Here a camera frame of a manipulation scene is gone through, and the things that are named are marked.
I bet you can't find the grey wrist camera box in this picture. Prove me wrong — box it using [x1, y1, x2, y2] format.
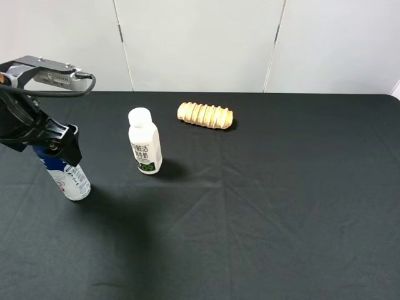
[1, 56, 96, 92]

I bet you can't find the white milk bottle green label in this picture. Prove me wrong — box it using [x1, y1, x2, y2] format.
[128, 107, 163, 175]

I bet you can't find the blue and white yogurt bottle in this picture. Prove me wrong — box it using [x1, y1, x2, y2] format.
[32, 146, 91, 201]

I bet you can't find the black camera cable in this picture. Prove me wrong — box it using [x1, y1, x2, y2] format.
[0, 72, 96, 98]

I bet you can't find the ridged bread roll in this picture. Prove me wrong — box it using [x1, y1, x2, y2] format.
[177, 102, 234, 130]

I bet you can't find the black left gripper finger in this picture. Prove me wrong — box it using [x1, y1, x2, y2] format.
[46, 124, 82, 166]

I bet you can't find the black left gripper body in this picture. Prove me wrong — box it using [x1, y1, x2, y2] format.
[1, 91, 69, 153]

